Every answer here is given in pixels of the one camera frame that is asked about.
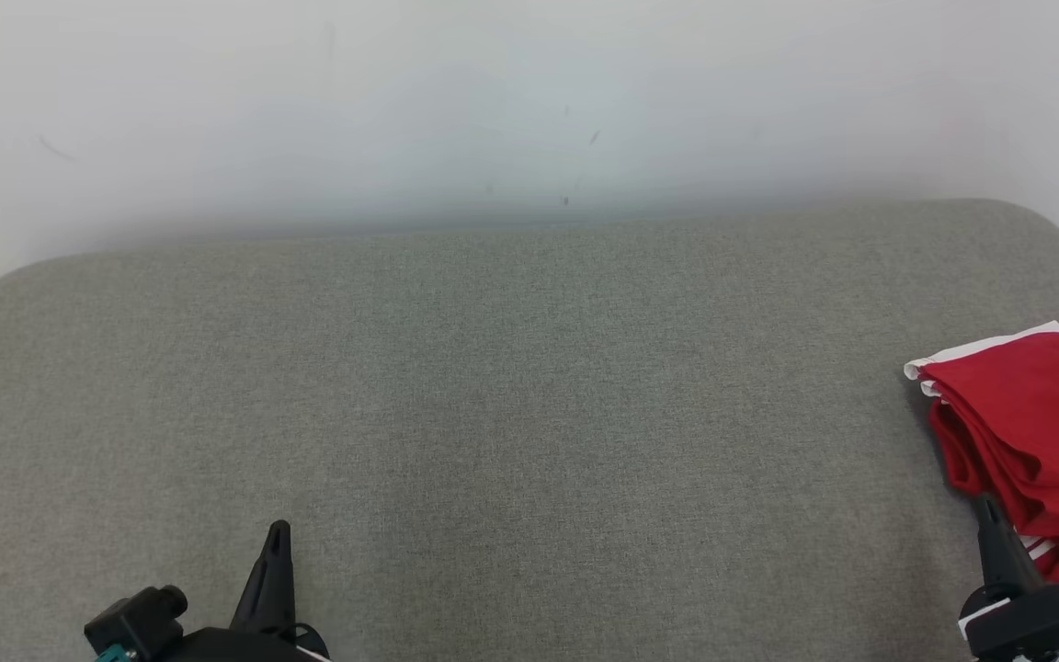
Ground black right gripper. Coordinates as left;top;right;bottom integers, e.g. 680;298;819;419
957;494;1059;662

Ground grey fabric sofa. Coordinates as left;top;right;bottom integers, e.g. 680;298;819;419
0;199;1059;662

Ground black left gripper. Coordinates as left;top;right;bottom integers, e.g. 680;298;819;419
157;520;334;662

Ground red shorts with white stripe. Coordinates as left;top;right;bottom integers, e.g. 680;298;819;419
904;321;1059;539

